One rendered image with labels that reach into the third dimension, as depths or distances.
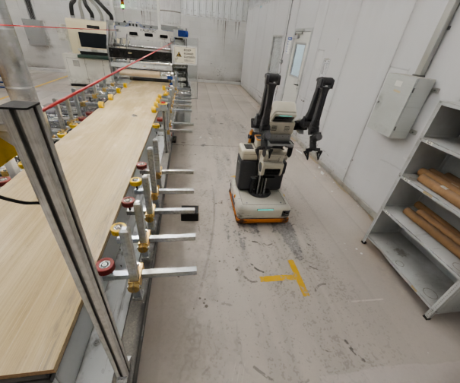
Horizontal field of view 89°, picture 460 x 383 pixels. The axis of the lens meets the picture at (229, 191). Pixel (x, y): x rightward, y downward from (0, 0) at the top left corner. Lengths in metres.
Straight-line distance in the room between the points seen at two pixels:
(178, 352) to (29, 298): 1.05
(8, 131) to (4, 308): 0.89
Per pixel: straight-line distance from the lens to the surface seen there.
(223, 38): 11.93
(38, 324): 1.18
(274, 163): 2.42
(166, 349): 1.98
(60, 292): 1.23
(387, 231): 3.21
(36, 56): 13.36
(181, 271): 1.24
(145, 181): 1.44
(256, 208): 2.62
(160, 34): 5.83
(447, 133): 2.79
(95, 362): 1.35
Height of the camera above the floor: 1.81
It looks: 33 degrees down
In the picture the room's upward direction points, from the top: 6 degrees clockwise
